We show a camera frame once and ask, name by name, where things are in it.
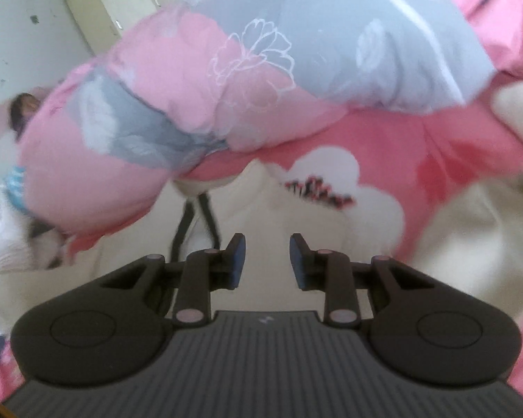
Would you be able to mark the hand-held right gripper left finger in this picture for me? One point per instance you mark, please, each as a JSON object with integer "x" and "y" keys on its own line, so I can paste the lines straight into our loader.
{"x": 239, "y": 261}

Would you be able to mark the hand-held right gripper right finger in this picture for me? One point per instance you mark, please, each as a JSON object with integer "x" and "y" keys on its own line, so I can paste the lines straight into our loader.
{"x": 296, "y": 265}

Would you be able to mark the beige hooded jacket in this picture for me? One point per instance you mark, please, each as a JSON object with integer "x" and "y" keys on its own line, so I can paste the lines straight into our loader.
{"x": 261, "y": 209}

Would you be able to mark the pink floral bed sheet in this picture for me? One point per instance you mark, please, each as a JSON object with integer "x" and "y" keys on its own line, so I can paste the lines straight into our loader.
{"x": 418, "y": 148}

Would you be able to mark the pink grey floral quilt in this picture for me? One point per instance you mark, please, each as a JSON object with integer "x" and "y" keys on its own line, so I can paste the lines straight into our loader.
{"x": 191, "y": 87}

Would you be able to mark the white brown checked knit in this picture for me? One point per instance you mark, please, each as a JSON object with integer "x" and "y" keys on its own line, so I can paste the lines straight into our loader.
{"x": 8, "y": 257}

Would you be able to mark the teal striped cloth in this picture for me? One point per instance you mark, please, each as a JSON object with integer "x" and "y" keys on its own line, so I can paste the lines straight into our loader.
{"x": 16, "y": 187}

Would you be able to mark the beige cabinet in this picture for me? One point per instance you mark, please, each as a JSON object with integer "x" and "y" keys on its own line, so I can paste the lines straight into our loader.
{"x": 113, "y": 4}

